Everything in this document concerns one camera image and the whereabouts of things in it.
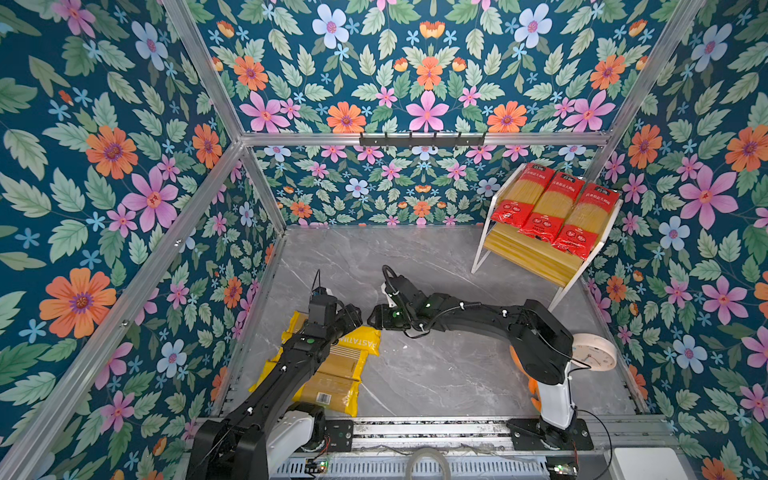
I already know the red spaghetti bag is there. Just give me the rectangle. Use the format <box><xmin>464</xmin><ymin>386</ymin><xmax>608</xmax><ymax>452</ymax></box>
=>
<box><xmin>553</xmin><ymin>183</ymin><xmax>620</xmax><ymax>260</ymax></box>
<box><xmin>519</xmin><ymin>172</ymin><xmax>585</xmax><ymax>243</ymax></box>
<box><xmin>491</xmin><ymin>163</ymin><xmax>555</xmax><ymax>227</ymax></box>

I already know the yellow pasta bag middle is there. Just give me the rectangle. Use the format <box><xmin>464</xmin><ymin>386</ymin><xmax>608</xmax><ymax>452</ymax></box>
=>
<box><xmin>248</xmin><ymin>344</ymin><xmax>368</xmax><ymax>394</ymax></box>

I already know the yellow pasta bag top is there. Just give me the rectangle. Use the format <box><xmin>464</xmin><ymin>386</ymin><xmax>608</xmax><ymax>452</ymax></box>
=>
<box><xmin>281</xmin><ymin>311</ymin><xmax>381</xmax><ymax>356</ymax></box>

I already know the yellow pasta bag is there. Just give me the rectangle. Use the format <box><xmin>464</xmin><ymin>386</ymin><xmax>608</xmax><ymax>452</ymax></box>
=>
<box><xmin>293</xmin><ymin>374</ymin><xmax>361</xmax><ymax>417</ymax></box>
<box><xmin>281</xmin><ymin>311</ymin><xmax>381</xmax><ymax>356</ymax></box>
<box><xmin>248</xmin><ymin>344</ymin><xmax>368</xmax><ymax>394</ymax></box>

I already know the black hook rail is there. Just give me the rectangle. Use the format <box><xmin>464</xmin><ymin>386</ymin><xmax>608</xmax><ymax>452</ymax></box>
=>
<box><xmin>358</xmin><ymin>132</ymin><xmax>486</xmax><ymax>149</ymax></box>

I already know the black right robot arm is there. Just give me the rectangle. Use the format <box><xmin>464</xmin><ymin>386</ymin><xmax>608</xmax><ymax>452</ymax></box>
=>
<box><xmin>368</xmin><ymin>265</ymin><xmax>577</xmax><ymax>432</ymax></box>

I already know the white power box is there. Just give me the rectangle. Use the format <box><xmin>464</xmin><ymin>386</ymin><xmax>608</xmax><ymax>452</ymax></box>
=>
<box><xmin>609</xmin><ymin>447</ymin><xmax>689</xmax><ymax>480</ymax></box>

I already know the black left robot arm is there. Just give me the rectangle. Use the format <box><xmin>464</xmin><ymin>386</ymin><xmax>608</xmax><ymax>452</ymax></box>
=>
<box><xmin>185</xmin><ymin>287</ymin><xmax>363</xmax><ymax>479</ymax></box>

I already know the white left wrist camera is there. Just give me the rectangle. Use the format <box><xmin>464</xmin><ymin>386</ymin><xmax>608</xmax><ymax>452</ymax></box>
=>
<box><xmin>308</xmin><ymin>287</ymin><xmax>338</xmax><ymax>327</ymax></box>

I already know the orange shark plush toy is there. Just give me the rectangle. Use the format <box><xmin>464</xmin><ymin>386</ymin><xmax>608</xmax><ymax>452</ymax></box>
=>
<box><xmin>510</xmin><ymin>347</ymin><xmax>541</xmax><ymax>412</ymax></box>

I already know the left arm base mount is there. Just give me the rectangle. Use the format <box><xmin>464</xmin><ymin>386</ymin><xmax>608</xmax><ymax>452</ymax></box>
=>
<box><xmin>267</xmin><ymin>415</ymin><xmax>355</xmax><ymax>455</ymax></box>

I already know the yellow pasta bag bottom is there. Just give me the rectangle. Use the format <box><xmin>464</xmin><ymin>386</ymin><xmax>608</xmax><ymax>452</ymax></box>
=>
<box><xmin>293</xmin><ymin>374</ymin><xmax>361</xmax><ymax>417</ymax></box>

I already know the aluminium frame post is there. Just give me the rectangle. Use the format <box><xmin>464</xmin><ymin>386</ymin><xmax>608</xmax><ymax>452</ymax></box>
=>
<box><xmin>163</xmin><ymin>1</ymin><xmax>286</xmax><ymax>239</ymax></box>

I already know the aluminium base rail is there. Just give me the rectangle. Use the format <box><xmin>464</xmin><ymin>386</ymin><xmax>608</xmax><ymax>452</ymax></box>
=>
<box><xmin>185</xmin><ymin>416</ymin><xmax>679</xmax><ymax>457</ymax></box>

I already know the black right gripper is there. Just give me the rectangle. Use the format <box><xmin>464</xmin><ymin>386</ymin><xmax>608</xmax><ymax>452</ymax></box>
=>
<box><xmin>365</xmin><ymin>304</ymin><xmax>417</xmax><ymax>330</ymax></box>

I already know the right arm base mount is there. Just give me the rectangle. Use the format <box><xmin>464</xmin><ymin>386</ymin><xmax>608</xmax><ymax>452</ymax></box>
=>
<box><xmin>505</xmin><ymin>418</ymin><xmax>594</xmax><ymax>451</ymax></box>

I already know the wooden two-tier shelf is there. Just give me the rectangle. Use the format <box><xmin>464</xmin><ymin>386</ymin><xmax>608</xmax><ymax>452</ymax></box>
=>
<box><xmin>471</xmin><ymin>165</ymin><xmax>623</xmax><ymax>308</ymax></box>

